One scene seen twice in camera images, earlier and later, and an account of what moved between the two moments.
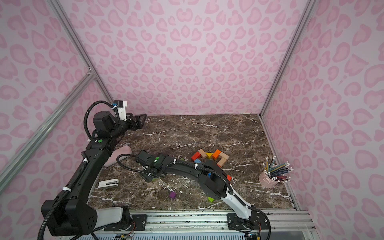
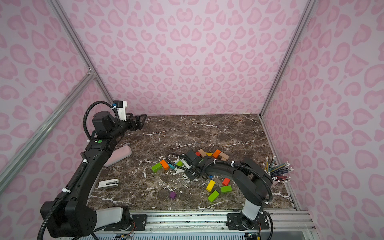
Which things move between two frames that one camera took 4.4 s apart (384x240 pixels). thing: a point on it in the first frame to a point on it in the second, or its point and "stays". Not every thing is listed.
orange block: (216, 154) stays
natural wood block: (202, 152) stays
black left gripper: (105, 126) stays
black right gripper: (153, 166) to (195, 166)
